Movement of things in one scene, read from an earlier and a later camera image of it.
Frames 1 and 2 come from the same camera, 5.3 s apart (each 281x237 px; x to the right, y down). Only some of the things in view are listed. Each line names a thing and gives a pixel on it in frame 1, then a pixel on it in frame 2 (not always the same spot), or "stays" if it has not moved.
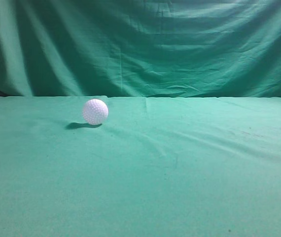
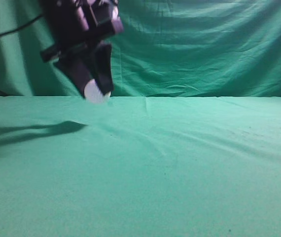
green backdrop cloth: (141, 48) stays
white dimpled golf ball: (95, 111) -> (93, 94)
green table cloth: (157, 167) stays
